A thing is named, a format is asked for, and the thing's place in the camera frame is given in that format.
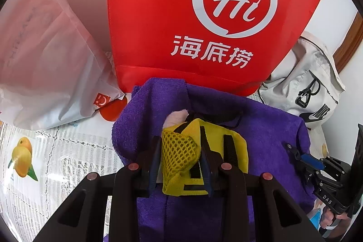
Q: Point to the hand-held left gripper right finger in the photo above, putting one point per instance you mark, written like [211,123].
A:
[205,171]

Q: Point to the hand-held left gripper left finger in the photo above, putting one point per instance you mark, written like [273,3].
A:
[153,171]

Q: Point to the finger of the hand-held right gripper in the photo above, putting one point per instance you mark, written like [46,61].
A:
[310,159]
[313,178]

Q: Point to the blue tissue pack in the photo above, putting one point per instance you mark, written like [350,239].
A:
[315,220]

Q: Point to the person's right hand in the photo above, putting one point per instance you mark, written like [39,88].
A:
[327,222]

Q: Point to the purple towel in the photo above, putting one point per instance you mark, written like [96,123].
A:
[269,131]

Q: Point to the pink cloth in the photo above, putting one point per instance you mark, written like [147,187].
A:
[177,117]

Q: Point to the light grey fabric bag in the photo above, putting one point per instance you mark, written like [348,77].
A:
[297,74]

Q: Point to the fruit print white cloth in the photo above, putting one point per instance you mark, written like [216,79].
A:
[56,159]

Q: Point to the white plastic bag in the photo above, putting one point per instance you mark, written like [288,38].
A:
[42,60]

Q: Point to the red paper bag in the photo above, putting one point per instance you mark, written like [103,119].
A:
[156,3]

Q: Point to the brown wooden rail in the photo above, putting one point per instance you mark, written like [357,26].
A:
[350,40]

